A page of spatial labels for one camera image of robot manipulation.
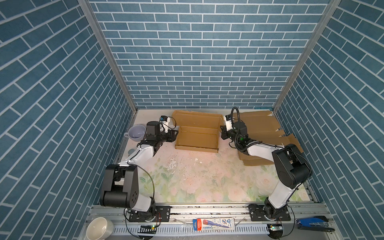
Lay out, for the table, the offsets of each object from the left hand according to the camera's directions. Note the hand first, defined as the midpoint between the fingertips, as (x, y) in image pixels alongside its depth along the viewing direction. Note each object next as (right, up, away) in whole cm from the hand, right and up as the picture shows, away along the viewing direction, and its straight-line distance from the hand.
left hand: (175, 130), depth 90 cm
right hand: (+28, +4, +4) cm, 29 cm away
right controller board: (+53, -49, -16) cm, 74 cm away
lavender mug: (-27, -2, +9) cm, 29 cm away
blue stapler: (+71, -42, -21) cm, 85 cm away
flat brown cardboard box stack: (+62, +1, +23) cm, 67 cm away
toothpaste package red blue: (+21, -44, -20) cm, 52 cm away
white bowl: (-29, -42, -25) cm, 57 cm away
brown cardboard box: (+13, -2, +17) cm, 22 cm away
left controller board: (-11, -48, -18) cm, 53 cm away
